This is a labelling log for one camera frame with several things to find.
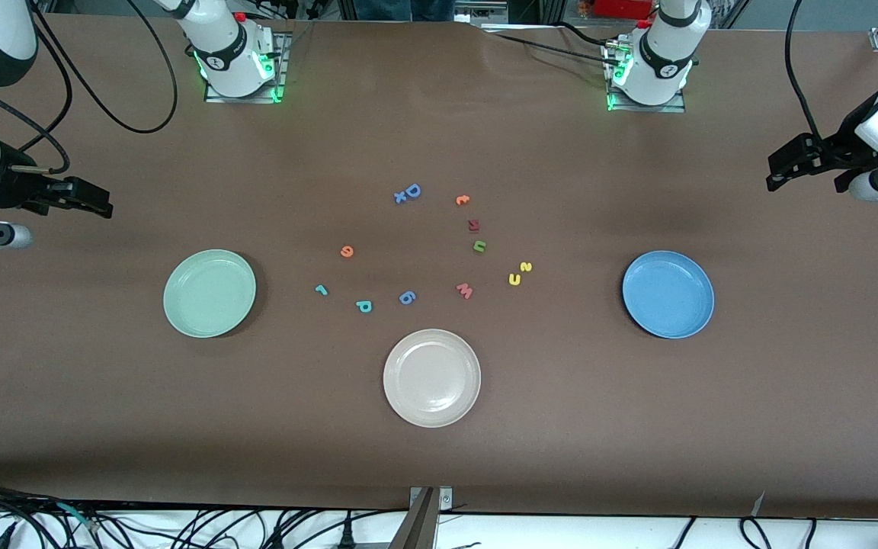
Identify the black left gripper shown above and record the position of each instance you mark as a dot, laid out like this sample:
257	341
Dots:
847	140

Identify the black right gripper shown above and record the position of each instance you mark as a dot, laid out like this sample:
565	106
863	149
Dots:
11	188

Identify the teal foam letter p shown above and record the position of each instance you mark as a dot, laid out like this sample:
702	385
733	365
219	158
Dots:
363	306

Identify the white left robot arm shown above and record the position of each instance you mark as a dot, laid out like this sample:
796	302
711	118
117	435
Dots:
660	61

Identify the mint green plate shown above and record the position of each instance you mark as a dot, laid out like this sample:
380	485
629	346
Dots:
209	293

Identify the blue plate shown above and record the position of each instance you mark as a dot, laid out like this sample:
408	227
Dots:
668	294

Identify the red box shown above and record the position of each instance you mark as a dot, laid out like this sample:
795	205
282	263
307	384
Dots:
622	8

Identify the blue foam letter D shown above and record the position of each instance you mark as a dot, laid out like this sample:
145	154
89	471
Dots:
411	191

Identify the blue foam number 6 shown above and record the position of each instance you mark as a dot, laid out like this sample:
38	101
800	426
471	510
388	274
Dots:
406	297

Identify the pink foam letter w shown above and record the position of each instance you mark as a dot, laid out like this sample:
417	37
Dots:
464	290

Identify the person in blue jeans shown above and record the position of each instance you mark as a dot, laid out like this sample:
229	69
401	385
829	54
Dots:
405	9

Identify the beige plate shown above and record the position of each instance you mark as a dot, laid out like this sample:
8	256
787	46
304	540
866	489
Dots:
431	378

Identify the black power plug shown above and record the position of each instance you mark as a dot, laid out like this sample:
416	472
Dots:
347	537

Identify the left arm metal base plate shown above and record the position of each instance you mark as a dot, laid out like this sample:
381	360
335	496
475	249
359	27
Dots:
645	108

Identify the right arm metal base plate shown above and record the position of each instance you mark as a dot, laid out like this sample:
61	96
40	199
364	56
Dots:
282	61

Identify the metal bracket post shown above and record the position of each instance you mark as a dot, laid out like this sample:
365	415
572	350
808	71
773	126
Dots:
424	526

